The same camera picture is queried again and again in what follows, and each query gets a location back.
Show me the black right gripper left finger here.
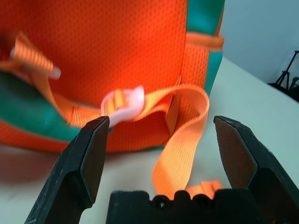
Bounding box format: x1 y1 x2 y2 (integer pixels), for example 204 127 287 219
24 116 110 224

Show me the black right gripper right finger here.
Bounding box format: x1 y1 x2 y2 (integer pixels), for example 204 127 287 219
214 116 299 224

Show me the orange and teal backpack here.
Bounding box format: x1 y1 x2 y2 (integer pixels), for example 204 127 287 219
0 0 225 201

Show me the black tripod stand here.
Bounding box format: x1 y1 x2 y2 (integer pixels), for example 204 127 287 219
268 49 299 103

